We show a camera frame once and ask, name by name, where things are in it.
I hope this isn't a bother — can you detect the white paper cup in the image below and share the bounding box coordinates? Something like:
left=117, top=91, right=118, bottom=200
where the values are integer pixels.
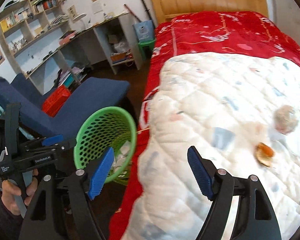
left=113, top=141, right=131, bottom=172

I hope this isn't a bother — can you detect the green plastic trash basket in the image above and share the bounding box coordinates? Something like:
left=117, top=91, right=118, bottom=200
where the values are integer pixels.
left=74, top=107, right=137, bottom=186

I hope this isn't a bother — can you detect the person's left hand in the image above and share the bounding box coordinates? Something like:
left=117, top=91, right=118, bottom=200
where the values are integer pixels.
left=1, top=169, right=38, bottom=216

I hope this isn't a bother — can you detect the red plastic crate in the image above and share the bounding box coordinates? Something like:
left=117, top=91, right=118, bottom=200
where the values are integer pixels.
left=42, top=85, right=71, bottom=117

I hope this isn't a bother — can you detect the blue upholstered chair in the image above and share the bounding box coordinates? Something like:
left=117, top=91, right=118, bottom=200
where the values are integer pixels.
left=0, top=74, right=130, bottom=139

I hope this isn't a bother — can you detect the golden pastry piece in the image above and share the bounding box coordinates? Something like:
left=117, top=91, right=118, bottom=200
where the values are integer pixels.
left=254, top=142, right=275, bottom=167

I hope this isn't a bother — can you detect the crumpled foil ball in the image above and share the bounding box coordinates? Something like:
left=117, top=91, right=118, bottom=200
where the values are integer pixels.
left=273, top=105, right=299, bottom=135

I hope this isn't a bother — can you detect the white quilted blanket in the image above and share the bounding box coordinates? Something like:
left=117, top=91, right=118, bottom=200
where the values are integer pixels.
left=122, top=53, right=300, bottom=239

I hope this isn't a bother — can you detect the green plastic stool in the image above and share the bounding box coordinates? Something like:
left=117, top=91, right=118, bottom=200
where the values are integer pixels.
left=138, top=39, right=155, bottom=61

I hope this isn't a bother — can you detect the blue paper bag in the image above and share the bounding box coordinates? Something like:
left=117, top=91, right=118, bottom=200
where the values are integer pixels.
left=133, top=20, right=154, bottom=42

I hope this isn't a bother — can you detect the red patterned bedspread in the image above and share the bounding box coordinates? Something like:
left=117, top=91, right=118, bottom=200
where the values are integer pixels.
left=109, top=11, right=300, bottom=239

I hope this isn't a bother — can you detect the white wall shelf unit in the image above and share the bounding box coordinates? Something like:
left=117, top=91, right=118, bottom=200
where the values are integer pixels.
left=0, top=0, right=142, bottom=94

